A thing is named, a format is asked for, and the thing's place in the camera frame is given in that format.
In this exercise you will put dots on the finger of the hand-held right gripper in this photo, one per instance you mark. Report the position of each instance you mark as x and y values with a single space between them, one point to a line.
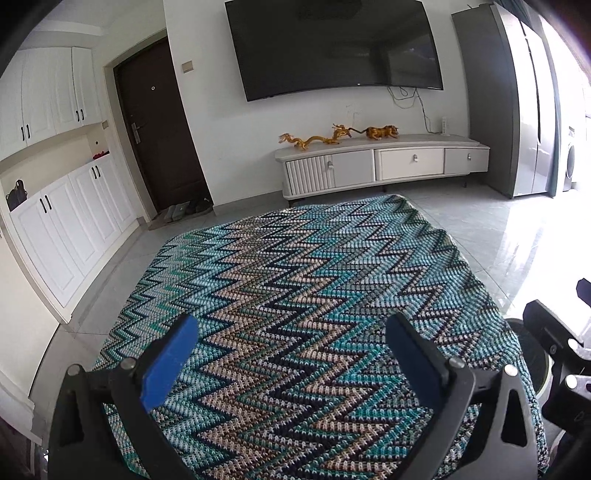
584 291
551 325

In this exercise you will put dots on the white wall cabinet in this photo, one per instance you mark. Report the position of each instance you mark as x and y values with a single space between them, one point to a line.
41 101

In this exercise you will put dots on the black bag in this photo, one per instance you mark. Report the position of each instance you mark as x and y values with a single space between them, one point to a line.
17 196

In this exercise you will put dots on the small red item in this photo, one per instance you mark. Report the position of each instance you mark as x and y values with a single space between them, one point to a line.
100 154

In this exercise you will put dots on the brown door mat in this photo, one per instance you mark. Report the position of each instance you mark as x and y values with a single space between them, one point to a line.
158 220

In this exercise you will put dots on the zigzag patterned rug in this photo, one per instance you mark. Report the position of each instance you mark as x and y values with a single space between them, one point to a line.
300 300

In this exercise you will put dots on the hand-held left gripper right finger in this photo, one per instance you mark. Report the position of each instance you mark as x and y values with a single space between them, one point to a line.
412 362

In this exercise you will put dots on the black wall television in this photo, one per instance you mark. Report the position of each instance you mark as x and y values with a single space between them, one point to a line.
332 46

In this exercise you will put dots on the beige light switch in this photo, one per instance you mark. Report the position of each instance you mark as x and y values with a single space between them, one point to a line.
187 67

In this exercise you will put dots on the dark brown entrance door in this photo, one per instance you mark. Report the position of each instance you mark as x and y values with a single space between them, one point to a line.
157 129

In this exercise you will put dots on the white wall cupboards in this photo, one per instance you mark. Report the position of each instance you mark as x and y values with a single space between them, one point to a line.
69 221

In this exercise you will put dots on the grey refrigerator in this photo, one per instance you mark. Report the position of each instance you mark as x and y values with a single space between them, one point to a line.
494 101

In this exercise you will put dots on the golden tiger figurine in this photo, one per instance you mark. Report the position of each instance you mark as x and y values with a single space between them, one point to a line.
381 133

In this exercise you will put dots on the golden dragon figurine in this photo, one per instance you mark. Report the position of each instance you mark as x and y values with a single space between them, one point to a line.
307 141
344 134

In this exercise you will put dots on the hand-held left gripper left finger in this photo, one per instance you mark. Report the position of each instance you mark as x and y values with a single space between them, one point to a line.
168 363

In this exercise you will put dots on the white power strip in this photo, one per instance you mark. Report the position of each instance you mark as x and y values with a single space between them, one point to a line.
444 127

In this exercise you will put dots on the white television cabinet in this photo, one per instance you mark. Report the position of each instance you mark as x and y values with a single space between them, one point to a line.
411 162

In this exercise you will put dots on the dark shoes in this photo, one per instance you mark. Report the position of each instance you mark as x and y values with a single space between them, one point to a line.
201 205

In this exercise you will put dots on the white washing machine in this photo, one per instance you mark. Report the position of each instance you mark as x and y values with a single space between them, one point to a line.
570 161

